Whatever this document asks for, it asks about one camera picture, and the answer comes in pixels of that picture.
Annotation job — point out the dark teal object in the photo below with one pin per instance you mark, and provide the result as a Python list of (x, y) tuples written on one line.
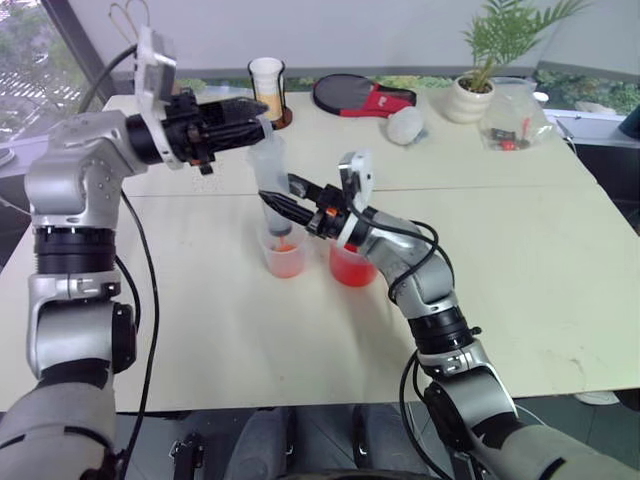
[(631, 127)]

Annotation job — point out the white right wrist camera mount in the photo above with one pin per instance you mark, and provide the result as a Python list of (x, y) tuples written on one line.
[(357, 172)]

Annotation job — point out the white grey rounded bundle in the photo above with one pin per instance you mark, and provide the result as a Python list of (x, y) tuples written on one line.
[(405, 125)]

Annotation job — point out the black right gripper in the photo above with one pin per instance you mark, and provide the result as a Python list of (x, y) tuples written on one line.
[(327, 215)]

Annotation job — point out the black bracket under table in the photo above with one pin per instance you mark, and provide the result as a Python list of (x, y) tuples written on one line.
[(187, 455)]

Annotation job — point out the glass beaker yellow liquid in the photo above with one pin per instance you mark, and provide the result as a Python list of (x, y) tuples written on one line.
[(266, 80)]

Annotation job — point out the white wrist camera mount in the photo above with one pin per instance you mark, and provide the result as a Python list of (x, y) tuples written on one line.
[(357, 172), (152, 70)]

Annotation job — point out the clear plastic bag small parts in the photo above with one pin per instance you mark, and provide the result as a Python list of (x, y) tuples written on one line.
[(520, 115)]

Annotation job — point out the grey rounded robot leg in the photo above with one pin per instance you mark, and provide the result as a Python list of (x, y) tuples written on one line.
[(262, 445)]

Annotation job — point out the palm plant in white pot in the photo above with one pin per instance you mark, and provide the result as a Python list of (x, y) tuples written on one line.
[(472, 97)]

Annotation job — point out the large clear plastic syringe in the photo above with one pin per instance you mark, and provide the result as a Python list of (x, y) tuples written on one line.
[(271, 170)]

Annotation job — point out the clear cup little red liquid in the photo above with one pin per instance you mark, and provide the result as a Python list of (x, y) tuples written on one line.
[(285, 262)]

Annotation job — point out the table tennis paddle red case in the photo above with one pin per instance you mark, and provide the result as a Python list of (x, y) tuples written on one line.
[(360, 95)]

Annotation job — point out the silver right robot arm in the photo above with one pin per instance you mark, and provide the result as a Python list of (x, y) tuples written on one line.
[(440, 300)]

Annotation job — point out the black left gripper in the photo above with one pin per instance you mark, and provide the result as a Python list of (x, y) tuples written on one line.
[(182, 127)]

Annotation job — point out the glass jar with yellow contents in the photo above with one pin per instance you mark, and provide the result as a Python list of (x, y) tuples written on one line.
[(286, 117)]

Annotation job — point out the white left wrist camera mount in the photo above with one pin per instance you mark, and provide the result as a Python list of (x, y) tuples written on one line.
[(152, 70)]

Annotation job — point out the clear cup full red liquid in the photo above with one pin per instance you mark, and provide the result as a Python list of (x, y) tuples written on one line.
[(350, 272)]

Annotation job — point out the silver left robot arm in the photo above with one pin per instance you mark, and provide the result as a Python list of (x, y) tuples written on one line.
[(75, 180)]

